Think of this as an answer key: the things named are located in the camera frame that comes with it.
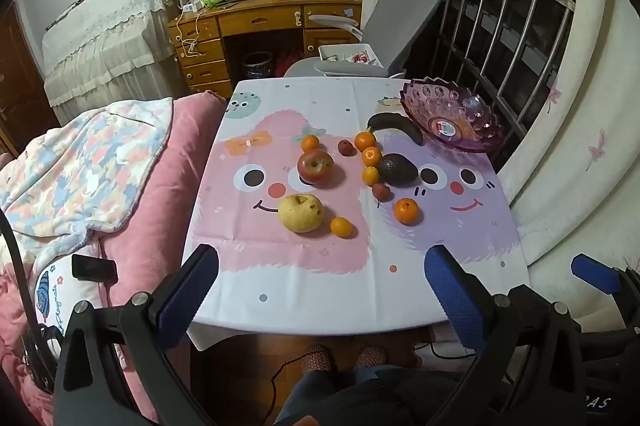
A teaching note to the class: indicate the metal window grille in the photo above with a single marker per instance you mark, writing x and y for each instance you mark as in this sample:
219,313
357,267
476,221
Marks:
500,6

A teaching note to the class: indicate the red apple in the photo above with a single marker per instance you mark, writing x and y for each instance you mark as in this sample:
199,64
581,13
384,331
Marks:
315,167

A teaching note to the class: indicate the purple glass fruit bowl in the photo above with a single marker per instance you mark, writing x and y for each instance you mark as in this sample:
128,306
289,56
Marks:
450,116

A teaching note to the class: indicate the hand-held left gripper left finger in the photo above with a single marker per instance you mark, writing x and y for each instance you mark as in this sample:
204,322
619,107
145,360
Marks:
192,283

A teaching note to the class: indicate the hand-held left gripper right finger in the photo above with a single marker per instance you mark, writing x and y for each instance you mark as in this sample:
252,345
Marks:
452,296

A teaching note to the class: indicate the wooden desk with drawers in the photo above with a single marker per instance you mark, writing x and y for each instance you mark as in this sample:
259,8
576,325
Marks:
250,21

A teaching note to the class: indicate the white tray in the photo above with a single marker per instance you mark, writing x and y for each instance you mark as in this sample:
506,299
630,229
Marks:
345,52

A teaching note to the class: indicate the wooden door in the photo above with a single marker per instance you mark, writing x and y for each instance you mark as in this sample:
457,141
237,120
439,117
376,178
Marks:
17,76

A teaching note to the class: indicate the white printed pillow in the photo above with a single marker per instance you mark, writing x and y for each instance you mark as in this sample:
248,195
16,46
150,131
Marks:
55,291

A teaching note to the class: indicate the person's legs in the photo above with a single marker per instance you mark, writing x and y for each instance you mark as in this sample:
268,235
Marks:
360,398

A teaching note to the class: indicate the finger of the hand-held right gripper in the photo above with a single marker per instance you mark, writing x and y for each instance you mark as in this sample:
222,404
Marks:
595,273

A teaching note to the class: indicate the pink quilt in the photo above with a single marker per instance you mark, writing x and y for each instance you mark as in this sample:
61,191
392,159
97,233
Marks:
165,186

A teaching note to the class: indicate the dark avocado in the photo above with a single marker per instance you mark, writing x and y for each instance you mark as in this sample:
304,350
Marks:
397,170

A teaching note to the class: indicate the cartoon printed tablecloth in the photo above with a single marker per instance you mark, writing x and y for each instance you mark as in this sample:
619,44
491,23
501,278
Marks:
300,276

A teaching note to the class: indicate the white lace cover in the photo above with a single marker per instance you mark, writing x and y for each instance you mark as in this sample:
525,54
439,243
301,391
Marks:
100,36

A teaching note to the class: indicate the red mesh slipper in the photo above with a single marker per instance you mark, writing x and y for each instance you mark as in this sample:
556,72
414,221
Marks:
371,356
317,358

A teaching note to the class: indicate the black phone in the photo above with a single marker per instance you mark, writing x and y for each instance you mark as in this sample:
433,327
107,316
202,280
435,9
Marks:
94,269

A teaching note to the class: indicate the grey office chair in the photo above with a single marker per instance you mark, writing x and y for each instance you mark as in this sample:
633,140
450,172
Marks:
405,6

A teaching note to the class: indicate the dark trash bin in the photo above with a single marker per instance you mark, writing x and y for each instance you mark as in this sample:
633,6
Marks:
257,65

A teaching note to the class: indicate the floral fleece blanket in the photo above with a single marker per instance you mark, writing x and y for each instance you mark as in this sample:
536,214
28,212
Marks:
75,171

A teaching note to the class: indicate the yellowish orange tangerine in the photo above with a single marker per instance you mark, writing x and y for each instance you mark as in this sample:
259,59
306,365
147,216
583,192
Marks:
370,175

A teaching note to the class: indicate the overripe dark banana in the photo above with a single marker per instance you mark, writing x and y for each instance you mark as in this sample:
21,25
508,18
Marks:
395,123

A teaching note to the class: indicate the white power strip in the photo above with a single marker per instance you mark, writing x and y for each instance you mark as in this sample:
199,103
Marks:
189,7

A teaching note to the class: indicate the yellow pear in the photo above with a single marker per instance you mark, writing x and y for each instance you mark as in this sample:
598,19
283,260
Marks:
300,215

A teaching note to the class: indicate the white butterfly curtain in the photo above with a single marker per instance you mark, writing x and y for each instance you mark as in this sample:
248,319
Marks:
575,131

